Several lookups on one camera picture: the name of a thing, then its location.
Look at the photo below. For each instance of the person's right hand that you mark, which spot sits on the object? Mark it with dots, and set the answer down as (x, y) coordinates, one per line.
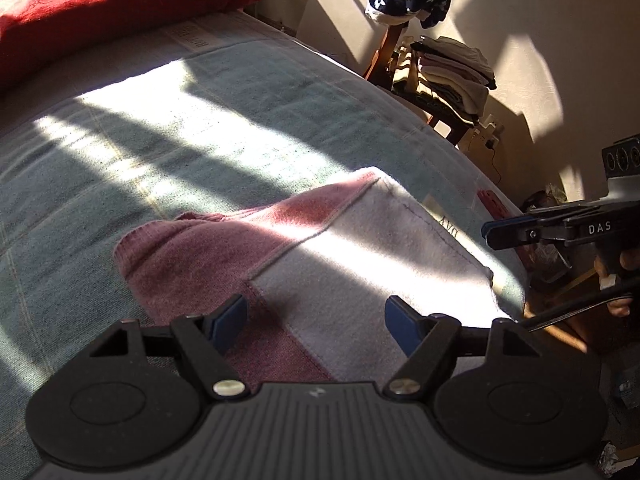
(625, 280)

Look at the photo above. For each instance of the green plaid bed blanket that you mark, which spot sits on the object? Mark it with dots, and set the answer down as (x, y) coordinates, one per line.
(150, 135)

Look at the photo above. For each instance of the wall socket with charger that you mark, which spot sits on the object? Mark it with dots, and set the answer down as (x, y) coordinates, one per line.
(487, 135)

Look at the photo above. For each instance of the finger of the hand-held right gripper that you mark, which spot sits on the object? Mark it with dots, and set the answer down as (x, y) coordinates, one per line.
(515, 235)

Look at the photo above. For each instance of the pink and white sweater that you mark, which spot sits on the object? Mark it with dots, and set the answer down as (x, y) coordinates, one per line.
(325, 260)

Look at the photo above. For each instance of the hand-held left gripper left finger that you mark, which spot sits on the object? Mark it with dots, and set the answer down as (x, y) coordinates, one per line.
(231, 321)

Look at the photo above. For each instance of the stack of folded clothes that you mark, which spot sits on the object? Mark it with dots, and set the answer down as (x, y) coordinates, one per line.
(450, 75)

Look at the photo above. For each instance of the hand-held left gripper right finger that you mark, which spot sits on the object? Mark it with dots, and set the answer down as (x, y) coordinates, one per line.
(402, 322)

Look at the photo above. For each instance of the red duvet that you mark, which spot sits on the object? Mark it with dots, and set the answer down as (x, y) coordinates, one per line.
(100, 5)

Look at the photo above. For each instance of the wooden chair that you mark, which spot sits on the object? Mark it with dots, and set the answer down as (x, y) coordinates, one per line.
(385, 60)

